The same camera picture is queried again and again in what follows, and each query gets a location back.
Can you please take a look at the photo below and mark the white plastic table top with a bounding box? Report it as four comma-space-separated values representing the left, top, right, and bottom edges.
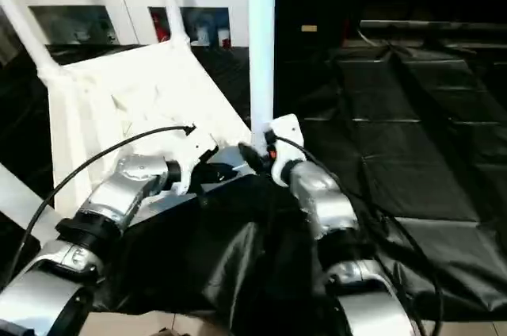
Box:
37, 40, 263, 242

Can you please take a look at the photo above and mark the black case with yellow label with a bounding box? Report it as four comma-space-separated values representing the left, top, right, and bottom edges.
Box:
275, 0, 362, 54

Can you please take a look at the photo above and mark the black plastic mat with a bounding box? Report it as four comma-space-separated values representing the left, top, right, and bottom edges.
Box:
0, 40, 507, 321

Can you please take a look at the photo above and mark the long grey metal bar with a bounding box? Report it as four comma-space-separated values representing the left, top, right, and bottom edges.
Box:
359, 19, 507, 35

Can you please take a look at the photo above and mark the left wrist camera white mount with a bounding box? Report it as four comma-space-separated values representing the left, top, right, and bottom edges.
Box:
169, 124, 222, 197

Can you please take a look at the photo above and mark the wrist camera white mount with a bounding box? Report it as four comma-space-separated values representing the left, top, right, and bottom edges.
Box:
263, 113, 307, 189
169, 124, 222, 197

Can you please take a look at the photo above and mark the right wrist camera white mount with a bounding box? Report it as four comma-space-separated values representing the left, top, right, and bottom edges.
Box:
263, 113, 307, 189

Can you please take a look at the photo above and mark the black left wrist camera cable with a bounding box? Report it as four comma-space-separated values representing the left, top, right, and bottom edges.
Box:
7, 124, 198, 282

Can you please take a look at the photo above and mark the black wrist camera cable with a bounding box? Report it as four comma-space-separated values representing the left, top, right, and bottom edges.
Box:
7, 124, 198, 282
268, 134, 444, 336

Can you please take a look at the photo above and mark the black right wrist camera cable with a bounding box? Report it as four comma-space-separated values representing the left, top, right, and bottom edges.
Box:
268, 134, 444, 336

